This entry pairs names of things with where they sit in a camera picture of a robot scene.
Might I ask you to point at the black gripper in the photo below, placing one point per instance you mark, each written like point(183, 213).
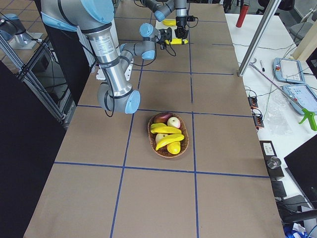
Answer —
point(180, 22)
point(164, 34)

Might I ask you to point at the yellow banana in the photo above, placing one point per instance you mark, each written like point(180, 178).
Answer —
point(176, 41)
point(169, 22)
point(162, 128)

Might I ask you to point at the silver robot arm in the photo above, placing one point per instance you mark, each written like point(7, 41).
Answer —
point(94, 18)
point(161, 12)

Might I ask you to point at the yellow banana in basket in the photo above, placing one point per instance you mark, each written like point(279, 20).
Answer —
point(162, 128)

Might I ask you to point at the yellow banana front basket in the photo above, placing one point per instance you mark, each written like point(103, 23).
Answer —
point(169, 139)

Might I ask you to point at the woven wicker basket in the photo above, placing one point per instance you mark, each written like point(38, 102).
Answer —
point(162, 152)

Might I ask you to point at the red cylinder bottle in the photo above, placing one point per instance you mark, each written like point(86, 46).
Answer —
point(243, 12)

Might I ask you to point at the black marker pen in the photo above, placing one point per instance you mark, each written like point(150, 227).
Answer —
point(262, 66)

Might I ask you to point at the dark purple mango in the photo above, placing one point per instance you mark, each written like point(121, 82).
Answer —
point(162, 117)

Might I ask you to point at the red green apple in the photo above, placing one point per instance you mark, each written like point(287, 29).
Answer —
point(174, 122)

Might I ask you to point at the upper blue teach pendant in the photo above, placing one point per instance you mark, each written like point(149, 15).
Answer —
point(288, 71)

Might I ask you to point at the blue teach pendant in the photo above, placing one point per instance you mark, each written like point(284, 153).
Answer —
point(288, 71)
point(303, 94)

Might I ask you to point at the black orange electronics module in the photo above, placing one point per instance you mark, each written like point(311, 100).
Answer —
point(256, 113)

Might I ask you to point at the yellow lemon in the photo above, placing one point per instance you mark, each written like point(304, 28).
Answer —
point(174, 147)

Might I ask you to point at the clear plastic bag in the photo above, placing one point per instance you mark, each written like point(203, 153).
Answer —
point(275, 117)

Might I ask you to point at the lower blue teach pendant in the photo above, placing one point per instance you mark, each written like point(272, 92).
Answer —
point(303, 94)

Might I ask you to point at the small metal cup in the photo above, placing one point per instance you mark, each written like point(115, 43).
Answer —
point(273, 162)

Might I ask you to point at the black power strip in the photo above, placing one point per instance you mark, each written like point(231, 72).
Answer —
point(269, 151)

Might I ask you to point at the aluminium frame post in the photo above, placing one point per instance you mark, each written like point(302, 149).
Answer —
point(266, 18)

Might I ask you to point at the green handled reacher grabber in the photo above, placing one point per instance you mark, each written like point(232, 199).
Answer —
point(308, 115)

